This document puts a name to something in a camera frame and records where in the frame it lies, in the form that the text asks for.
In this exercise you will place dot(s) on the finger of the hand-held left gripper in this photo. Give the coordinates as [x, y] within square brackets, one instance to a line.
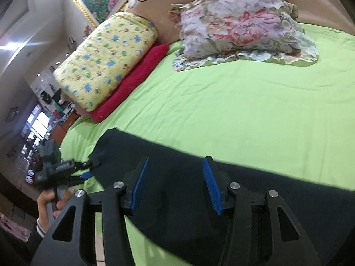
[83, 176]
[86, 165]

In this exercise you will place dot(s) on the floral ruffled pillow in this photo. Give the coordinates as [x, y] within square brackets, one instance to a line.
[241, 25]

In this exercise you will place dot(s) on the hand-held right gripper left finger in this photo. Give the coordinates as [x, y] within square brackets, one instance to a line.
[140, 183]

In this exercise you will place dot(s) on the black pants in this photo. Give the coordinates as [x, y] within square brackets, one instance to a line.
[177, 194]

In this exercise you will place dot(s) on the cluttered shelf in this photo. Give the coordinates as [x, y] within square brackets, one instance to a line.
[41, 127]

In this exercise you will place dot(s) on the yellow patterned pillow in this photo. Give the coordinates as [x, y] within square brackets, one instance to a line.
[106, 58]

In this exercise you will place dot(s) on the green bed sheet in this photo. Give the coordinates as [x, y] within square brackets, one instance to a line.
[235, 110]

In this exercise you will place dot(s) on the person's left hand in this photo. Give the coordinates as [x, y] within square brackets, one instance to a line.
[45, 205]

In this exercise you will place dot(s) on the person's left forearm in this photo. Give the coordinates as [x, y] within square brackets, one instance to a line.
[34, 235]

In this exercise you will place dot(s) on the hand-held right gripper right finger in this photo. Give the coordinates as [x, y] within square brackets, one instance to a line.
[212, 185]

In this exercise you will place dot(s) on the pink padded headboard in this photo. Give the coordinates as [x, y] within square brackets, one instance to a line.
[166, 2]

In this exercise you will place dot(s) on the red folded blanket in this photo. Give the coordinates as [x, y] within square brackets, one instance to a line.
[133, 83]

